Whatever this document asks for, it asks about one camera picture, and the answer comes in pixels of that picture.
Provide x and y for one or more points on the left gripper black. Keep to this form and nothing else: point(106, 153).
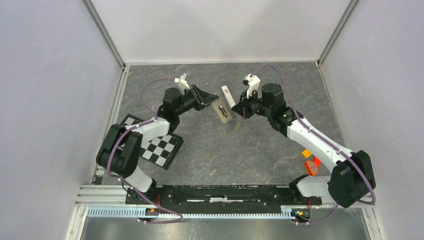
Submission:
point(197, 94)

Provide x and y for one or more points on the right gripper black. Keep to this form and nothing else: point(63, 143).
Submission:
point(239, 108)

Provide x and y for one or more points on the white black remote control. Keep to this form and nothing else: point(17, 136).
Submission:
point(228, 96)

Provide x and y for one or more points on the beige remote battery cover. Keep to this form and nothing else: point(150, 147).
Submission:
point(237, 126)

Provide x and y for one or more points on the white remote with buttons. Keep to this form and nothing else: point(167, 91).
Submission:
point(215, 105)

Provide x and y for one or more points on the battery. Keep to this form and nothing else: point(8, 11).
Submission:
point(223, 111)

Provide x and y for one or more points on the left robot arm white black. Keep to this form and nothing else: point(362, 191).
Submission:
point(120, 150)

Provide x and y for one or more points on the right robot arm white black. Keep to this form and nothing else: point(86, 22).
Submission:
point(351, 177)

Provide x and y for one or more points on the black white checkerboard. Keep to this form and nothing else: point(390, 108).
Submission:
point(158, 145)

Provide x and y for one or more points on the small yellow block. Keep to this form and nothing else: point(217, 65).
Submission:
point(306, 153)

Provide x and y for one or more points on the red rectangular block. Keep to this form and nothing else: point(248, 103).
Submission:
point(317, 162)

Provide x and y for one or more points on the orange translucent semicircle block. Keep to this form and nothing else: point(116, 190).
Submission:
point(311, 168)

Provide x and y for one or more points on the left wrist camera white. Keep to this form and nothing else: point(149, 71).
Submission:
point(182, 82)

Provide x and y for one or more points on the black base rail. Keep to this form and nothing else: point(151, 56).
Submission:
point(229, 199)

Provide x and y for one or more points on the white toothed cable duct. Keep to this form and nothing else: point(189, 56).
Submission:
point(141, 212)

